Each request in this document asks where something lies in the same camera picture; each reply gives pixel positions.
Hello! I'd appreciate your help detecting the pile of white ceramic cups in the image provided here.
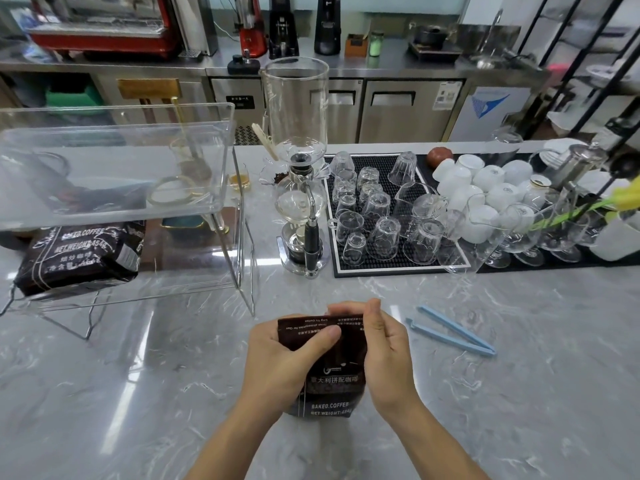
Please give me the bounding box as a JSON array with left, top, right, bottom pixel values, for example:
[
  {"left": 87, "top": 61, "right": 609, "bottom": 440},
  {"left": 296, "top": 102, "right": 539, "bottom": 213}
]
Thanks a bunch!
[{"left": 432, "top": 153, "right": 556, "bottom": 243}]

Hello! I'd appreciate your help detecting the coffee bag with orange label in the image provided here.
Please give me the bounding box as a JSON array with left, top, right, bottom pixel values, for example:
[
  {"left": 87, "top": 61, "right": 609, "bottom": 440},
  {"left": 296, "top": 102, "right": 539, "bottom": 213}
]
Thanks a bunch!
[{"left": 13, "top": 222, "right": 147, "bottom": 298}]

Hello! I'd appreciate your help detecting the wide clear glass tumbler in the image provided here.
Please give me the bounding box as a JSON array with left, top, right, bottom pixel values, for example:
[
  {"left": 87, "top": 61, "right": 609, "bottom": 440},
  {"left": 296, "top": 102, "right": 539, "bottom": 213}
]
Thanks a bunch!
[{"left": 492, "top": 127, "right": 523, "bottom": 153}]

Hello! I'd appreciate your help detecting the clear stemmed glass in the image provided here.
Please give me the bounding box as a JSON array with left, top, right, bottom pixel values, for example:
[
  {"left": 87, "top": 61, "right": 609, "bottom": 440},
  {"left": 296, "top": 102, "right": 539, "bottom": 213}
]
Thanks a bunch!
[
  {"left": 482, "top": 209, "right": 516, "bottom": 269},
  {"left": 575, "top": 209, "right": 609, "bottom": 248},
  {"left": 539, "top": 209, "right": 591, "bottom": 264},
  {"left": 499, "top": 203, "right": 546, "bottom": 268}
]

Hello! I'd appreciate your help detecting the steel water boiler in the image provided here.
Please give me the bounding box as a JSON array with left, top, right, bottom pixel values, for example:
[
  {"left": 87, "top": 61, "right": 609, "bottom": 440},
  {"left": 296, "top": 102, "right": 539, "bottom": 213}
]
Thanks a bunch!
[{"left": 169, "top": 0, "right": 219, "bottom": 58}]

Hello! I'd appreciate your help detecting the glass serving jug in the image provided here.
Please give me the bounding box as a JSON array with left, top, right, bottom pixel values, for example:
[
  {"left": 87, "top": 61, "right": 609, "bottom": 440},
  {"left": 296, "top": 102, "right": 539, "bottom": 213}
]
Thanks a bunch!
[{"left": 395, "top": 182, "right": 449, "bottom": 231}]

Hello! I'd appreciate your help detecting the yellow sponge brush green handle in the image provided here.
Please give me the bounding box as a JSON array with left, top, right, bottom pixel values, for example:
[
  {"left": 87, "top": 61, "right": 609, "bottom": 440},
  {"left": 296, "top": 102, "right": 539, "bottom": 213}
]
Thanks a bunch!
[{"left": 529, "top": 177, "right": 640, "bottom": 231}]

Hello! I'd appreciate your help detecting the cluster of upturned glass cups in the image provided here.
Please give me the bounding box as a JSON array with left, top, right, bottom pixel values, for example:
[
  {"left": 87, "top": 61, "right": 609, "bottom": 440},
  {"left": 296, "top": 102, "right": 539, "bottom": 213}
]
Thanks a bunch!
[{"left": 327, "top": 151, "right": 451, "bottom": 268}]

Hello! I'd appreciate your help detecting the black metal shelf rack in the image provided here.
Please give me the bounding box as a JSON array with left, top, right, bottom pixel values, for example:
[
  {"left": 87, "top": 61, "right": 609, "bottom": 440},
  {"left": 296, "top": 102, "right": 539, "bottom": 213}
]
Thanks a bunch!
[{"left": 515, "top": 0, "right": 640, "bottom": 141}]

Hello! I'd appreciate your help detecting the black cooking pot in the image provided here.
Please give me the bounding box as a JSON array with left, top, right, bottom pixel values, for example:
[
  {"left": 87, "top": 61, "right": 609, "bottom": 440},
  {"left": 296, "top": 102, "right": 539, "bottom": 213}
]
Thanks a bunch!
[{"left": 409, "top": 23, "right": 453, "bottom": 49}]

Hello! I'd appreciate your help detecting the chrome sink faucet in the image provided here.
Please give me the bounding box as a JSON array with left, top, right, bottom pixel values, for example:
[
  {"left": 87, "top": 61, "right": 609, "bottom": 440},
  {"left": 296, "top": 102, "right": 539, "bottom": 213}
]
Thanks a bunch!
[{"left": 475, "top": 8, "right": 506, "bottom": 68}]

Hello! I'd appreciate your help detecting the small glass of amber liquid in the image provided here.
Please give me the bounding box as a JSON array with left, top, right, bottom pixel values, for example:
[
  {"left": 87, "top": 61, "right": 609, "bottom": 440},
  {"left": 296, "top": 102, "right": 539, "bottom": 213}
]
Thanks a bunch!
[{"left": 229, "top": 162, "right": 251, "bottom": 193}]

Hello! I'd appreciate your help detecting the brass drip stand wooden base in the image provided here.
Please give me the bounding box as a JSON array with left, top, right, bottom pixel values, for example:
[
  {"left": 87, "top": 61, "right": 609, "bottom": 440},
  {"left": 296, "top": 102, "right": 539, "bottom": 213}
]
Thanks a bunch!
[{"left": 145, "top": 97, "right": 246, "bottom": 275}]

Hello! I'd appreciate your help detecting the stack of white saucers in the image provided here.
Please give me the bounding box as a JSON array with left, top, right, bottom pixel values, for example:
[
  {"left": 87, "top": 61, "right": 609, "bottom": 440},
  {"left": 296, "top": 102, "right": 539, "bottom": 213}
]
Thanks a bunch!
[{"left": 542, "top": 138, "right": 586, "bottom": 168}]

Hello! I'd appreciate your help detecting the white panel with blue mark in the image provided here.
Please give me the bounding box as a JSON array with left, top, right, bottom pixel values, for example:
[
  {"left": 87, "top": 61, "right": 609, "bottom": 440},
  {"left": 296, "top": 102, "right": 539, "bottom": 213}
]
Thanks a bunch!
[{"left": 449, "top": 86, "right": 532, "bottom": 143}]

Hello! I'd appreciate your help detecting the glass dish with brown spices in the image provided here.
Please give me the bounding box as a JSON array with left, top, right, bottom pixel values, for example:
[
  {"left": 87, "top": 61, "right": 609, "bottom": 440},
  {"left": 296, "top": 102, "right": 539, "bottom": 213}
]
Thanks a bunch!
[{"left": 259, "top": 162, "right": 291, "bottom": 187}]

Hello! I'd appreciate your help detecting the clear glass kettle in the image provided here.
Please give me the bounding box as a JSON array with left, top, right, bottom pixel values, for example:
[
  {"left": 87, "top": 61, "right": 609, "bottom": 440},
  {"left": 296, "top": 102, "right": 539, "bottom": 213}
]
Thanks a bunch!
[{"left": 0, "top": 149, "right": 73, "bottom": 215}]

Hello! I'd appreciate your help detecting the black tamper station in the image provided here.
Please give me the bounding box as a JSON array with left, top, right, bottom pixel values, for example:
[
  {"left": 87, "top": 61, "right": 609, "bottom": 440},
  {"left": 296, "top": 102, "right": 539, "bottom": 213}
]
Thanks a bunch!
[{"left": 227, "top": 49, "right": 261, "bottom": 75}]

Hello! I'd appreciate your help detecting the black grinder clear hopper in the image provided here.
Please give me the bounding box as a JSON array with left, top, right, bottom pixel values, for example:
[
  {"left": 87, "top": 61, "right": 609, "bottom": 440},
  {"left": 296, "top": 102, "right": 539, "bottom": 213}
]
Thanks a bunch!
[{"left": 269, "top": 0, "right": 301, "bottom": 59}]

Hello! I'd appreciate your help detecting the green plastic bin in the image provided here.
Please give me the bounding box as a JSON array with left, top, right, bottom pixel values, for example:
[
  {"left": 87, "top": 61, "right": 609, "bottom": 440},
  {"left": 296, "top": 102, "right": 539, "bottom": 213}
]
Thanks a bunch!
[{"left": 45, "top": 84, "right": 106, "bottom": 108}]

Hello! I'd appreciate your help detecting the white ceramic mug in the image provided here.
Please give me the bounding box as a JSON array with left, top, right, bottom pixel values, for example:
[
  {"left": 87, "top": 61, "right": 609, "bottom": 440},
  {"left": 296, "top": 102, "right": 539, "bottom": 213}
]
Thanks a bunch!
[{"left": 589, "top": 209, "right": 640, "bottom": 262}]

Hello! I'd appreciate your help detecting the stainless steel counter cabinet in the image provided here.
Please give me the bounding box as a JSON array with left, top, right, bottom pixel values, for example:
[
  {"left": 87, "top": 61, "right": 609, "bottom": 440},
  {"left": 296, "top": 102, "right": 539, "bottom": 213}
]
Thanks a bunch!
[{"left": 0, "top": 39, "right": 546, "bottom": 145}]

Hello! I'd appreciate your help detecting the long plain black bar mat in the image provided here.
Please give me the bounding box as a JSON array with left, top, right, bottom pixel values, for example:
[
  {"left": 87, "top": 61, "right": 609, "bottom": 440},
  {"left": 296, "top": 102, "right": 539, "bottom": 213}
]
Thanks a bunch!
[{"left": 415, "top": 152, "right": 640, "bottom": 275}]

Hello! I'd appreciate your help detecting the tall clear glass pitcher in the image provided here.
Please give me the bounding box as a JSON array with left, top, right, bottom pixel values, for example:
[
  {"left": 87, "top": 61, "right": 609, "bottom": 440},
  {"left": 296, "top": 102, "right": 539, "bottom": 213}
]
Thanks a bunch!
[{"left": 439, "top": 192, "right": 521, "bottom": 275}]

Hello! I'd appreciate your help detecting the red espresso machine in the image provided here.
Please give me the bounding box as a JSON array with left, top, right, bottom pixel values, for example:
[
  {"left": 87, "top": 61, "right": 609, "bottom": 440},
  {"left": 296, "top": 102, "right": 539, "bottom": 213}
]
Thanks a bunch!
[{"left": 27, "top": 0, "right": 183, "bottom": 58}]

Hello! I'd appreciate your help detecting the wooden chair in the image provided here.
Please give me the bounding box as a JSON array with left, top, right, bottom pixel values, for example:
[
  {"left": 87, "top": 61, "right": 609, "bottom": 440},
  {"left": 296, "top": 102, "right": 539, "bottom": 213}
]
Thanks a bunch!
[{"left": 116, "top": 78, "right": 181, "bottom": 123}]

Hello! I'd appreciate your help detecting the black white-edged bar mat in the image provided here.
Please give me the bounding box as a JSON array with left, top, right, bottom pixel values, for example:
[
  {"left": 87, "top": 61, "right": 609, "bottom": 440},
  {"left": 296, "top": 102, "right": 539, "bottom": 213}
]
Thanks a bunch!
[{"left": 323, "top": 154, "right": 473, "bottom": 278}]

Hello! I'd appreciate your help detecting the person's right forearm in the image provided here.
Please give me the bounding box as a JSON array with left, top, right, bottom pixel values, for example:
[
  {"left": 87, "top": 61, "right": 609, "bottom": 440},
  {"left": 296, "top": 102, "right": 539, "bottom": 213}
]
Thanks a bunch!
[{"left": 387, "top": 400, "right": 491, "bottom": 480}]

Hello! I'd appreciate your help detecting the cream stirring paddle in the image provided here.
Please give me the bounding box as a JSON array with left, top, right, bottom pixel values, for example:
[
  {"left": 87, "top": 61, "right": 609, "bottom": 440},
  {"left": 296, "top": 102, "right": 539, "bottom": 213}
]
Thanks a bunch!
[{"left": 251, "top": 123, "right": 279, "bottom": 162}]

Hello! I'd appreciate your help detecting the steel french press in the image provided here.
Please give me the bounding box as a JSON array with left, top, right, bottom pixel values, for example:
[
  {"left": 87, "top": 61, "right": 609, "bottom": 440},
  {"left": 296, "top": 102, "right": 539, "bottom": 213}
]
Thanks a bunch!
[{"left": 555, "top": 143, "right": 609, "bottom": 193}]

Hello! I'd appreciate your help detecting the person's left forearm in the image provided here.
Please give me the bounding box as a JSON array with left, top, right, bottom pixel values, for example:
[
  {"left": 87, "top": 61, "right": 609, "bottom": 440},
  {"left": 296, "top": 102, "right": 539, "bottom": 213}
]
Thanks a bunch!
[{"left": 185, "top": 402, "right": 289, "bottom": 480}]

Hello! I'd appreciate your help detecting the person's right hand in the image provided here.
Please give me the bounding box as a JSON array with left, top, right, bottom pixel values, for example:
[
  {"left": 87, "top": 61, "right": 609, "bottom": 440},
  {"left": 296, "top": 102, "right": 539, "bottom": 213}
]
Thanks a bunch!
[{"left": 327, "top": 298, "right": 426, "bottom": 425}]

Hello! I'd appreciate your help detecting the glass siphon coffee maker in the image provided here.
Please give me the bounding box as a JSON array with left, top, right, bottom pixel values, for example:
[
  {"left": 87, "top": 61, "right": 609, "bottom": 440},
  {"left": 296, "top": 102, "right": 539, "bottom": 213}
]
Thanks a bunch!
[{"left": 259, "top": 57, "right": 331, "bottom": 279}]

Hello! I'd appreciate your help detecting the black long-handled ladle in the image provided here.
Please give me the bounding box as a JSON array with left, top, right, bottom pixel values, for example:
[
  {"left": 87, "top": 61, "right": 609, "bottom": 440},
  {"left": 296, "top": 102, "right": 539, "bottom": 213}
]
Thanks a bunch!
[{"left": 589, "top": 153, "right": 640, "bottom": 205}]

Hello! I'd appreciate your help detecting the person's left hand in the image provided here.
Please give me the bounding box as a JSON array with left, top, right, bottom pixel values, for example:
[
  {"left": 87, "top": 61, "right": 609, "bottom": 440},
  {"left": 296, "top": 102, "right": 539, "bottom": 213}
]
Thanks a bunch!
[{"left": 239, "top": 317, "right": 343, "bottom": 421}]

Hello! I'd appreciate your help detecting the black grinder dark hopper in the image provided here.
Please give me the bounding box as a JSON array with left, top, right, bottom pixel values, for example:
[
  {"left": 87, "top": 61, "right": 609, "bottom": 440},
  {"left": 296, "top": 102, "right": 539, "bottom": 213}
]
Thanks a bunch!
[{"left": 313, "top": 0, "right": 342, "bottom": 57}]

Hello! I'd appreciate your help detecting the clear acrylic shelf rack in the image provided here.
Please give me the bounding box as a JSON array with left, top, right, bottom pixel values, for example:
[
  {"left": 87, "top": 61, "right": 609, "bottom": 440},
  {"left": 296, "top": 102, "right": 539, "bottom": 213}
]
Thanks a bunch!
[{"left": 0, "top": 102, "right": 257, "bottom": 341}]

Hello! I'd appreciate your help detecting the blue sealing clip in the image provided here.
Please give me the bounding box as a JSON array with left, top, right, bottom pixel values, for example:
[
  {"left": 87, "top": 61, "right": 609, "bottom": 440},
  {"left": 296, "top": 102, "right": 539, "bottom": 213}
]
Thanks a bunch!
[{"left": 405, "top": 304, "right": 497, "bottom": 357}]

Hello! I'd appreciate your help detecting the teal ceramic dish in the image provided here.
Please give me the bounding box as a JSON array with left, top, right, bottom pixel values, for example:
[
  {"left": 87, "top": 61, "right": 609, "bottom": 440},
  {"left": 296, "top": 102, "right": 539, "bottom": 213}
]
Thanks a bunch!
[{"left": 161, "top": 217, "right": 206, "bottom": 231}]

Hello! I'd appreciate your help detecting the plain black coffee bag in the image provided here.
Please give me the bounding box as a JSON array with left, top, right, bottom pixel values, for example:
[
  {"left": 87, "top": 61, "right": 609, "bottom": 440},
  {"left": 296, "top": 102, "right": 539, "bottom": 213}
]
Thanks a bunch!
[{"left": 277, "top": 314, "right": 369, "bottom": 419}]

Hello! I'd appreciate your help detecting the red coffee grinder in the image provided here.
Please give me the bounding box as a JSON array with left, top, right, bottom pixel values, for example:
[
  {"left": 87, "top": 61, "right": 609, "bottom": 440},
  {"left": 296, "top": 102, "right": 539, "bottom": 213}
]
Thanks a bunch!
[{"left": 233, "top": 0, "right": 269, "bottom": 59}]

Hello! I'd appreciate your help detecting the black induction cooker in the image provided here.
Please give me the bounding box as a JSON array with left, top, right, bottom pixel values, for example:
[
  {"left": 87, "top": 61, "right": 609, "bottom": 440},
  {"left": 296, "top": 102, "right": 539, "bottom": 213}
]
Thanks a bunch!
[{"left": 407, "top": 40, "right": 463, "bottom": 63}]

